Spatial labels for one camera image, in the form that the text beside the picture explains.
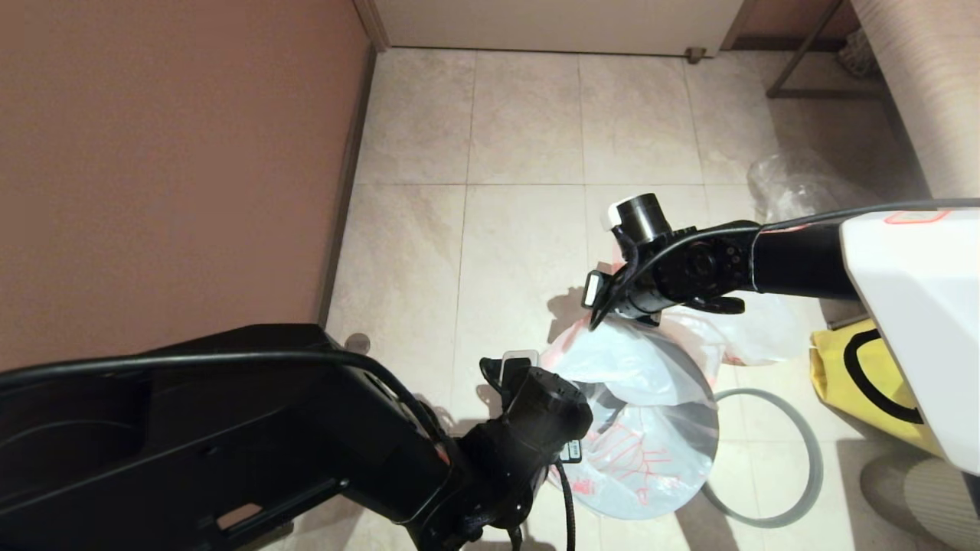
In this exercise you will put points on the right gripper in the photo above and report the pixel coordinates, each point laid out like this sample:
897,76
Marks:
635,311

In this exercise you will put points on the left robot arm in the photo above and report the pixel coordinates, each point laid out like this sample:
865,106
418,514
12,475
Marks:
230,428

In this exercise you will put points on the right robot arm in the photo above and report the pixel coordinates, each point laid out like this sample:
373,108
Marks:
796,260

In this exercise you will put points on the translucent trash bag red print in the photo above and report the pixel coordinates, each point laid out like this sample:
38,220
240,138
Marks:
651,383

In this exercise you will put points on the clear crumpled plastic bag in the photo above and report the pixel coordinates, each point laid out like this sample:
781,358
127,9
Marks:
796,191

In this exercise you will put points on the metal door stop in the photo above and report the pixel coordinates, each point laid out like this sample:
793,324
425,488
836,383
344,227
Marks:
695,55

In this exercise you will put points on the round floor doorstop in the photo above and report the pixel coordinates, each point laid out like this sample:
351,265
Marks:
357,343

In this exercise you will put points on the white door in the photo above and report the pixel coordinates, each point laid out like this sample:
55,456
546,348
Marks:
559,27

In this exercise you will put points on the grey round object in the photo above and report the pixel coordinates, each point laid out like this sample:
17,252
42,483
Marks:
919,505

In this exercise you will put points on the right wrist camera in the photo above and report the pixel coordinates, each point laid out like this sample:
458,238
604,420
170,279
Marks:
592,291

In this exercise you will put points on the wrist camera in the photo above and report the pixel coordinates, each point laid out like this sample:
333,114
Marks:
519,366
592,291

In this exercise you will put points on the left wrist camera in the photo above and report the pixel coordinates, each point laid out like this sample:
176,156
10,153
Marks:
519,366

